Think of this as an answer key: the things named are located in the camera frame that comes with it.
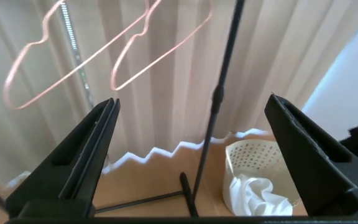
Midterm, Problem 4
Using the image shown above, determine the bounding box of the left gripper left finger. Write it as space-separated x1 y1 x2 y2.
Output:
4 98 121 218

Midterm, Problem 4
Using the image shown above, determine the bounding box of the pink clothes hanger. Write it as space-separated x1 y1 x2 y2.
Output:
3 0 162 110
110 0 214 91

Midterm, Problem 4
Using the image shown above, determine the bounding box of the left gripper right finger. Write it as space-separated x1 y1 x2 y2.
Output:
264 94 358 216

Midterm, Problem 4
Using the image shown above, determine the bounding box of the metal curtain bead chain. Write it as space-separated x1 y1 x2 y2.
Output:
59 1 94 110

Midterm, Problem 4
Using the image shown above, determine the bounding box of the white laundry basket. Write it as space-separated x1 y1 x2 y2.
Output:
222 139 301 217

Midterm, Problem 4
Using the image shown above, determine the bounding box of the white garment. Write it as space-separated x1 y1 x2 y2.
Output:
228 173 293 217

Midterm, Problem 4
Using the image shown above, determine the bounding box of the beige curtain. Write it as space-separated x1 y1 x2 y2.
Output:
0 0 358 184

